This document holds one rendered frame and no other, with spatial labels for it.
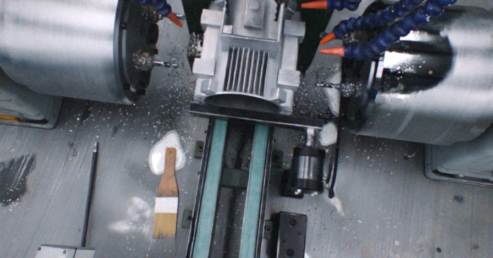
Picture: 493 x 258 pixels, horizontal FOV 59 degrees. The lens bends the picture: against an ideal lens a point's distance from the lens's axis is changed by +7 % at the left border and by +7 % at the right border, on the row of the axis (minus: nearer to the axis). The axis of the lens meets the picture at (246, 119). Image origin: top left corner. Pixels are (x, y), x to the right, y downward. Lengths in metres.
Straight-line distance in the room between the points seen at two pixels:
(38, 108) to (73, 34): 0.30
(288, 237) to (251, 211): 0.11
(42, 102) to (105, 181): 0.22
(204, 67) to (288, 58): 0.16
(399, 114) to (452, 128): 0.09
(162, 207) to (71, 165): 0.23
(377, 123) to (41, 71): 0.57
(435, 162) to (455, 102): 0.29
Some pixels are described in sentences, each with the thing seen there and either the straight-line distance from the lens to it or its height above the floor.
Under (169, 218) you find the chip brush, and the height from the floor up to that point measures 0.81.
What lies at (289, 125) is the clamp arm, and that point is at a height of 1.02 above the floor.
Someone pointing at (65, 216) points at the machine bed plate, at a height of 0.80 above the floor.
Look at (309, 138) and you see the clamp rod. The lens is 0.77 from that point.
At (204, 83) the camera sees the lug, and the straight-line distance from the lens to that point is 0.73.
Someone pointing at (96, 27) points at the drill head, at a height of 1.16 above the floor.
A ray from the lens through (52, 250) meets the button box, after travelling 0.75.
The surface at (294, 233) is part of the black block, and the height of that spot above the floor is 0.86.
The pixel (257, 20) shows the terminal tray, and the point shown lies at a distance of 0.72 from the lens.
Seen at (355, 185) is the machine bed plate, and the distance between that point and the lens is 1.01.
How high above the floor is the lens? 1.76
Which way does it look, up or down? 74 degrees down
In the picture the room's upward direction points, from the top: 5 degrees clockwise
